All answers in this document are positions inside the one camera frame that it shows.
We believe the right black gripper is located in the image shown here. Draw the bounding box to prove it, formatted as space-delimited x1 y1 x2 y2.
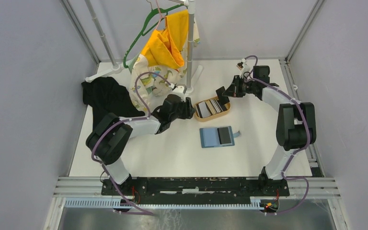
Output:
222 75 257 98

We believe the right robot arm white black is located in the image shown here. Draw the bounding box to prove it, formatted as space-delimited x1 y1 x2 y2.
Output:
217 65 316 196

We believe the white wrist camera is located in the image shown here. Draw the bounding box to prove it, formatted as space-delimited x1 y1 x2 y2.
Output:
236 59 253 79
171 84 187 101

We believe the yellow dinosaur print jacket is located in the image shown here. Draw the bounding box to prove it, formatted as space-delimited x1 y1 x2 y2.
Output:
128 10 188 112

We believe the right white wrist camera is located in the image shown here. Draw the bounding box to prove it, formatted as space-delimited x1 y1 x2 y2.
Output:
236 59 253 79

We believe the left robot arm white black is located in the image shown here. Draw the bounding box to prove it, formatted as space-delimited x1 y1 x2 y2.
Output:
85 94 196 195

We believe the white metal clothes rack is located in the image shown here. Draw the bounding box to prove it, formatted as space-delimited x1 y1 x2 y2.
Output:
85 0 203 95

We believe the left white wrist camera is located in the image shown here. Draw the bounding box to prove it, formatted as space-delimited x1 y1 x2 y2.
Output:
171 84 187 101

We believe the green clothes hanger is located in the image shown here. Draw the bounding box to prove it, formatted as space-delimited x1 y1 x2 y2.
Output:
123 4 187 69

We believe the oval wooden card tray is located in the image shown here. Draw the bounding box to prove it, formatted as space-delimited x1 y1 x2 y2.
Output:
194 96 230 122

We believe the black garment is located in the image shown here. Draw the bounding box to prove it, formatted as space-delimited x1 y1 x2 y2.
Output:
81 77 145 128

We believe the dark credit card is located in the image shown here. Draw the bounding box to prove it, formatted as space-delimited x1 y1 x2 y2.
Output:
217 126 233 145

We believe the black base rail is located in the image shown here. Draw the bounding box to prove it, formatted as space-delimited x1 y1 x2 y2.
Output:
101 176 290 205

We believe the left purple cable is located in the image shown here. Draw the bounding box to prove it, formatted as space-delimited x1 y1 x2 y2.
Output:
91 71 175 217

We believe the blue card holder wallet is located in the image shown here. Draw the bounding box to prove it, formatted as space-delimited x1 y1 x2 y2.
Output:
199 126 242 148

